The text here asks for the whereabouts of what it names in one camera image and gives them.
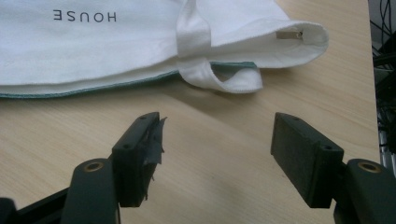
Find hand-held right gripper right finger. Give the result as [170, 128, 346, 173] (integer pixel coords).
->
[270, 112, 396, 224]

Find black cables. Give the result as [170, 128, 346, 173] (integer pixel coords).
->
[368, 0, 396, 147]

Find metal stand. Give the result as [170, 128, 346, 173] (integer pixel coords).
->
[378, 130, 396, 178]

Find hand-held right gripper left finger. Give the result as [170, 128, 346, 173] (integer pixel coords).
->
[61, 111, 167, 224]

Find white cloth tote bag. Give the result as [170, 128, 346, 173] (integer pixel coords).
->
[0, 0, 330, 100]

